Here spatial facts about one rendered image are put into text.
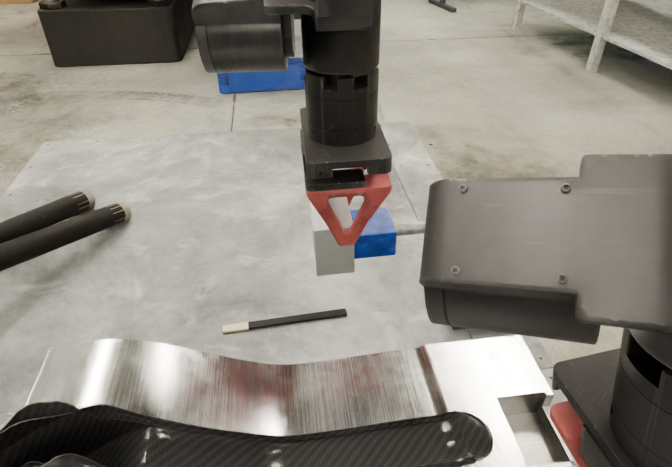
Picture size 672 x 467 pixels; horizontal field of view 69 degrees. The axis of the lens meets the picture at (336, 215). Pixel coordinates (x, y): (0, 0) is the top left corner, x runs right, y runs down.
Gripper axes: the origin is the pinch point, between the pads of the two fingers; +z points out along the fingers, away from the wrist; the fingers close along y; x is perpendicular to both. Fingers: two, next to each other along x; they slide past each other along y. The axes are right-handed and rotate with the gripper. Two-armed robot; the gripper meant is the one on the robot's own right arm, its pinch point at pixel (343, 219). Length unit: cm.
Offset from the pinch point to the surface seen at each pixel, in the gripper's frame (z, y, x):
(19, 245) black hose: 8.4, -11.3, -36.5
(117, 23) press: 65, -345, -123
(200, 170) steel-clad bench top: 15.0, -37.1, -19.9
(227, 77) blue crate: 85, -277, -43
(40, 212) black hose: 10.6, -21.2, -38.6
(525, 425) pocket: 8.9, 16.7, 12.2
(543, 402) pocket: 7.2, 15.9, 13.6
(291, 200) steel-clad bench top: 15.2, -26.3, -5.0
